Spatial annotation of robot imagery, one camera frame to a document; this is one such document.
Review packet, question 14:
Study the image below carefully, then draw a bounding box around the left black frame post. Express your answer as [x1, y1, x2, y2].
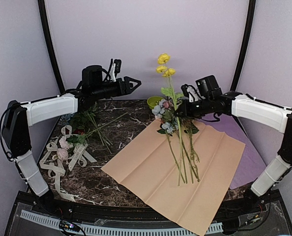
[37, 0, 65, 93]

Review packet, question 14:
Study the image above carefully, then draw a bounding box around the blue fake flower on table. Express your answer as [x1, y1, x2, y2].
[58, 114, 74, 126]

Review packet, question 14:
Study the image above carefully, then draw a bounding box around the blue fake flower stem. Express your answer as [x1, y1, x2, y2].
[152, 99, 188, 183]

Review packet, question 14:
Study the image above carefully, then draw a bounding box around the purple wrapping paper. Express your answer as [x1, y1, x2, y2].
[201, 114, 266, 190]

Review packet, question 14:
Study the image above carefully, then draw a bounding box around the peach and green wrapping paper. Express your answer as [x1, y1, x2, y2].
[102, 121, 245, 236]

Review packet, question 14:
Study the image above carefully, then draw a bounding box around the right black frame post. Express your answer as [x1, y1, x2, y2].
[230, 0, 256, 91]

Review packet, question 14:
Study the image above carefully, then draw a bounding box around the pink fake flower bunch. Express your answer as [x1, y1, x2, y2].
[57, 104, 127, 170]

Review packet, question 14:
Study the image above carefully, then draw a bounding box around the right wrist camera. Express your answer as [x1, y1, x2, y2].
[181, 84, 202, 103]

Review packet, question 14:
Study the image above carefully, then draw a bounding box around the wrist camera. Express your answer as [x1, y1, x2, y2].
[181, 84, 202, 103]
[108, 59, 122, 82]

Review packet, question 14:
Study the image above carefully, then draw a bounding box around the green plastic bowl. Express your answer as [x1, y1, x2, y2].
[147, 96, 163, 110]

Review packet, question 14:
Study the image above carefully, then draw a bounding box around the small blue flower stem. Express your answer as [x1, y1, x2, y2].
[157, 122, 186, 185]

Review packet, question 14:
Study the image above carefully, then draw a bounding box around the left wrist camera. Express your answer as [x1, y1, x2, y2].
[108, 59, 122, 82]

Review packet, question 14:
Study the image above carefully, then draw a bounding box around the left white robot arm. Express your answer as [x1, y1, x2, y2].
[0, 59, 142, 214]

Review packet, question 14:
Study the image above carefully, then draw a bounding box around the black frame post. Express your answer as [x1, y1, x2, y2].
[230, 0, 256, 91]
[37, 0, 65, 93]

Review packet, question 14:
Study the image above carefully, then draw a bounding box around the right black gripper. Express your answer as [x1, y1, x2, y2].
[175, 96, 213, 120]

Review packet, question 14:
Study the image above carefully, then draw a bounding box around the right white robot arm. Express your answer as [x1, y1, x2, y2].
[175, 75, 292, 213]

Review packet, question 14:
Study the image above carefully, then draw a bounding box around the white and red flower stem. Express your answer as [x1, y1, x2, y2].
[181, 118, 200, 183]

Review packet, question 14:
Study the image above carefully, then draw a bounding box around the white slotted cable duct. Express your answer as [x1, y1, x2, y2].
[20, 209, 223, 236]

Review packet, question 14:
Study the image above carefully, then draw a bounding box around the yellow fake flower stem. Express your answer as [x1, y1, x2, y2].
[156, 53, 188, 186]

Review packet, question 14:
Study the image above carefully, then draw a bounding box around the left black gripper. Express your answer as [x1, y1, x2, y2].
[93, 77, 142, 100]

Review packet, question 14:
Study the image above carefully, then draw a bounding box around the black front rail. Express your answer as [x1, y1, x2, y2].
[13, 189, 284, 226]

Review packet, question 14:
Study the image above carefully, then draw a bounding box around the cream ribbon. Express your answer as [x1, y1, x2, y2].
[39, 125, 97, 202]

